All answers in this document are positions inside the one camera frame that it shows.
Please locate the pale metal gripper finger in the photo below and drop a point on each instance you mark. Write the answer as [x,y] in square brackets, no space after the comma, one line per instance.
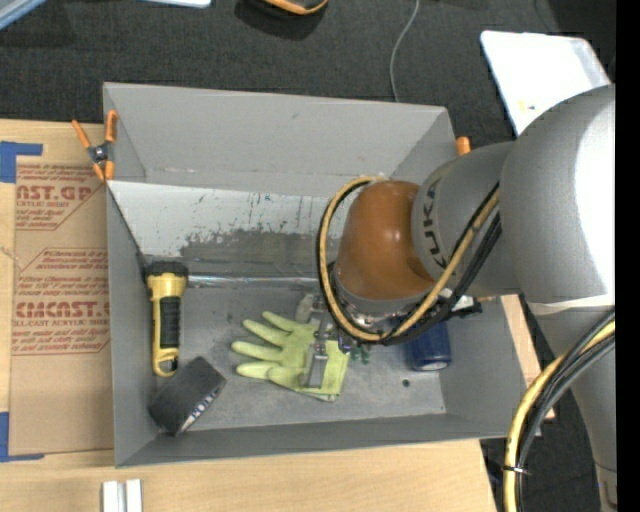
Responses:
[317,367]
[307,307]

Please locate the blue can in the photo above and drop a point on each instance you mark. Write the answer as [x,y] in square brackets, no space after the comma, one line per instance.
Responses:
[429,350]

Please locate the black cylinder on white bracket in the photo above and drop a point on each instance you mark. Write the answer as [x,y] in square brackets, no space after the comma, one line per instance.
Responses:
[469,304]

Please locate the yellow-green rubber glove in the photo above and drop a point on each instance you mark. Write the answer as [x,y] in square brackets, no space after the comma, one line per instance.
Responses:
[285,350]

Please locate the yellow and black flashlight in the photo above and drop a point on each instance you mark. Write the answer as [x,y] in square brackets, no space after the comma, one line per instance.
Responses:
[169,310]

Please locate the black tape roll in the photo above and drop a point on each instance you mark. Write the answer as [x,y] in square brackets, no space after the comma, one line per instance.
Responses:
[186,392]

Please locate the brown cardboard board, red print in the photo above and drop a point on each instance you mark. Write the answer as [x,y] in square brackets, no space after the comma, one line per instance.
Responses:
[55,280]

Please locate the grey metal bin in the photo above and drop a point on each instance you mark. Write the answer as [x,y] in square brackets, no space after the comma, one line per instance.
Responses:
[280,150]

